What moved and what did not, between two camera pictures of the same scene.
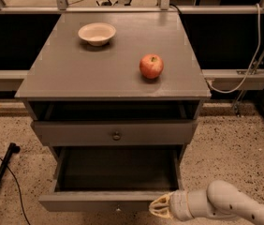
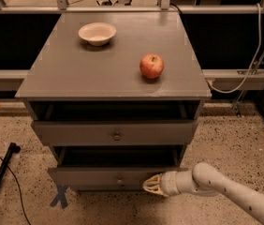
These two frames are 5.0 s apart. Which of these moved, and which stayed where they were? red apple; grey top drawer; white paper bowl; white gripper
Moved: white gripper
Stayed: white paper bowl; red apple; grey top drawer
